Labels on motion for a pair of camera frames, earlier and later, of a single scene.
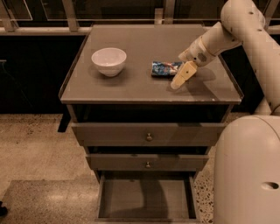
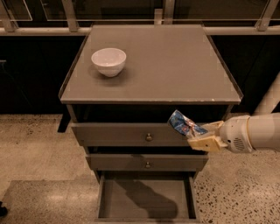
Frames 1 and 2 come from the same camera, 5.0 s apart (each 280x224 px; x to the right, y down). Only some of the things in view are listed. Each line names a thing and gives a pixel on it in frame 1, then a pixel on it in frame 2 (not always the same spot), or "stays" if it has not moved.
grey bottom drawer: (148, 198) stays
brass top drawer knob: (149, 137) stays
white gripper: (196, 52) to (234, 133)
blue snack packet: (165, 68) to (185, 125)
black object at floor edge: (3, 210) stays
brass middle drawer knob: (148, 166) stays
